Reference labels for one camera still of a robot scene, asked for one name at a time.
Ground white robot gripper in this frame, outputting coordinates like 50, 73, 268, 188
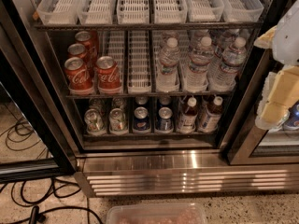
254, 0, 299, 124

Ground coke can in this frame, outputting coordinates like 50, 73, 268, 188
96, 56, 121, 94
67, 43, 90, 63
75, 31, 98, 58
64, 57, 94, 95

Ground stainless steel fridge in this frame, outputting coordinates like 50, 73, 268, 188
0, 0, 298, 197

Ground right pepsi can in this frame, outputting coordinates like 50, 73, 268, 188
156, 107, 174, 133

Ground pepsi can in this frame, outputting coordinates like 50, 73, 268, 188
156, 107, 174, 133
133, 106, 150, 133

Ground empty white tray middle shelf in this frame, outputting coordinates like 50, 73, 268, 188
127, 31, 151, 93

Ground left pepsi can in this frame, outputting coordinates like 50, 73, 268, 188
133, 106, 150, 133

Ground top shelf white tray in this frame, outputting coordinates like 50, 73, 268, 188
117, 0, 150, 24

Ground green soda can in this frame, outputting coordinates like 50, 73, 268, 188
109, 108, 128, 135
84, 108, 106, 135

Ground left green soda can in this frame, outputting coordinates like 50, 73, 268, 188
84, 108, 106, 135

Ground glass fridge door left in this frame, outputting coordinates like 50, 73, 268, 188
0, 27, 75, 184

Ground right front water bottle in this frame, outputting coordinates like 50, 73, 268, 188
208, 37, 247, 91

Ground water bottle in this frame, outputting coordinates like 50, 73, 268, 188
157, 37, 180, 92
208, 37, 247, 91
186, 36, 214, 92

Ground middle front water bottle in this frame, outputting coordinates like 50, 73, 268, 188
186, 36, 214, 92

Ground right brown tea bottle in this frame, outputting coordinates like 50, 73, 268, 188
198, 96, 223, 133

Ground brown tea bottle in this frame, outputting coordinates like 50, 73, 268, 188
177, 97, 198, 133
198, 96, 223, 133

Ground left brown tea bottle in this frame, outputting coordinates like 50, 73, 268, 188
177, 97, 198, 133

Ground left front water bottle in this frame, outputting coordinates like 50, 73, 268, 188
157, 37, 180, 92

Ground clear plastic container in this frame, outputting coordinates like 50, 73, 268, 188
106, 203, 207, 224

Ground black floor cables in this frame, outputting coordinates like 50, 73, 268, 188
0, 115, 104, 224

